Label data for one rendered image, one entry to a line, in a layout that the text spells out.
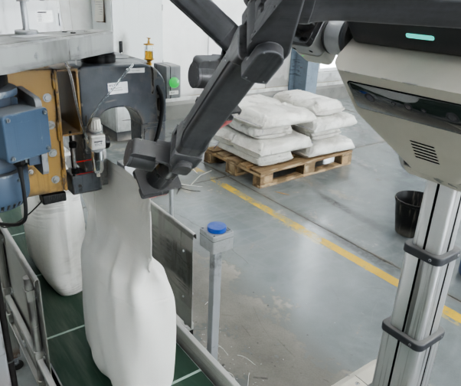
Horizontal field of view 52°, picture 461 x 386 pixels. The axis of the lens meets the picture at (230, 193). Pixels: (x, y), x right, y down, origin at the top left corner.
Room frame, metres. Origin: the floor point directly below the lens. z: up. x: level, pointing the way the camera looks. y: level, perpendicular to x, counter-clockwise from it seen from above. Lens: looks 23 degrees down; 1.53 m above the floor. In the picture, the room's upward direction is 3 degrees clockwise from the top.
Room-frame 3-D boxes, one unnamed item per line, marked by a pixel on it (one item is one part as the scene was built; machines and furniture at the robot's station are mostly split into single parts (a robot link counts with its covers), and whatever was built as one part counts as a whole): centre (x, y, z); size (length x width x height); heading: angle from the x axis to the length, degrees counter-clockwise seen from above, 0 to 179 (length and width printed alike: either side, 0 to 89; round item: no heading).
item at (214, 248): (1.32, 0.04, 0.81); 0.08 x 0.08 x 0.06; 37
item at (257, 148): (4.07, -0.35, 0.32); 0.66 x 0.43 x 0.15; 129
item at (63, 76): (1.24, 0.47, 1.26); 0.22 x 0.05 x 0.16; 37
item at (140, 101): (1.37, 0.38, 1.21); 0.30 x 0.25 x 0.30; 37
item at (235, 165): (4.42, -0.45, 0.07); 1.20 x 0.82 x 0.14; 129
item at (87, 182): (1.20, 0.40, 1.04); 0.08 x 0.06 x 0.05; 127
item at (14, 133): (0.88, 0.42, 1.25); 0.10 x 0.08 x 0.12; 152
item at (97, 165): (1.16, 0.35, 1.11); 0.03 x 0.03 x 0.06
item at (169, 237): (1.89, 0.44, 0.54); 1.05 x 0.02 x 0.41; 37
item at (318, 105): (4.63, -0.70, 0.56); 0.67 x 0.43 x 0.15; 37
